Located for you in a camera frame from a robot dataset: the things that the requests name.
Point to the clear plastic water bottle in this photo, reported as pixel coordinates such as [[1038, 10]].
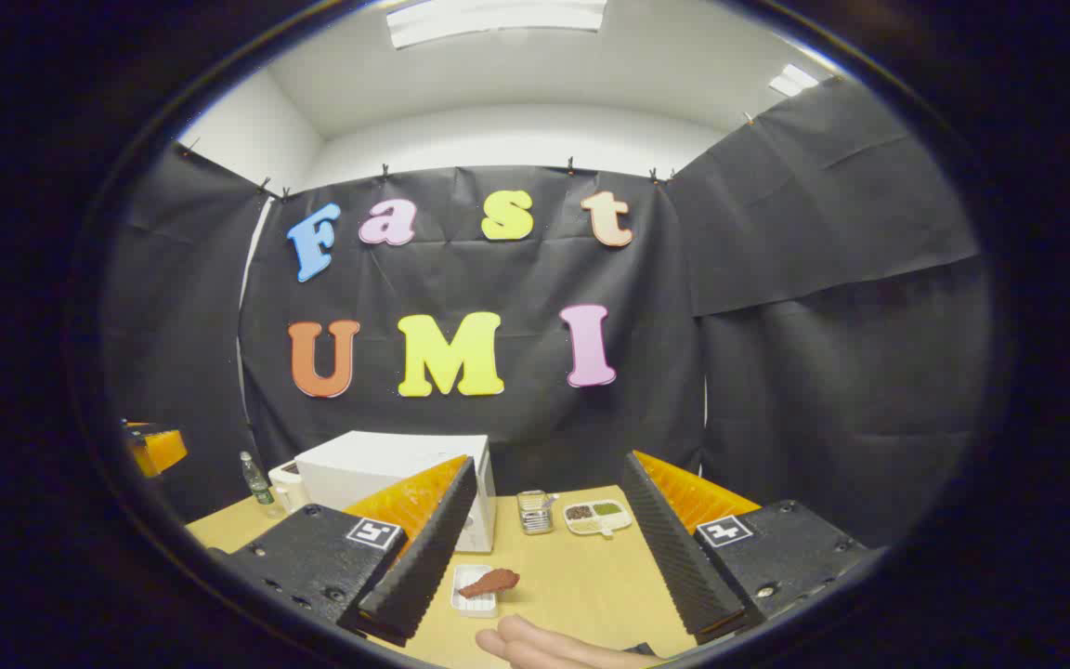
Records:
[[256, 483]]

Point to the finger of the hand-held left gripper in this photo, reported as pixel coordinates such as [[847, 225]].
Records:
[[159, 451]]

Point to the long ceiling light panel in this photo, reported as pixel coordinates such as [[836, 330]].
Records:
[[498, 19]]

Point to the small white rectangular plate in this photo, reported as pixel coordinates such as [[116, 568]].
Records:
[[475, 606]]

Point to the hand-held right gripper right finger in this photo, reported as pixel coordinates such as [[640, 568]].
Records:
[[674, 557]]

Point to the white divided condiment dish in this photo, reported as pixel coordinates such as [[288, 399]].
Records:
[[595, 517]]

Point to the white microwave oven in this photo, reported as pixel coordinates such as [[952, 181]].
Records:
[[358, 474]]

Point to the black backdrop cloth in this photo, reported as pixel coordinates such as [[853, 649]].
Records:
[[776, 325]]

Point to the metal mesh utensil holder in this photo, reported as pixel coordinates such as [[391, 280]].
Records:
[[535, 514]]

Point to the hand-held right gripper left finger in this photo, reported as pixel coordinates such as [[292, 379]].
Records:
[[424, 567]]

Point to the small ceiling light panel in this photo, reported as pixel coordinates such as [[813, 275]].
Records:
[[793, 80]]

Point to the white toaster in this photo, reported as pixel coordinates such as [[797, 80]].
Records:
[[286, 488]]

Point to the reddish brown meat piece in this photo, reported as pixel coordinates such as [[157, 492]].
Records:
[[489, 583]]

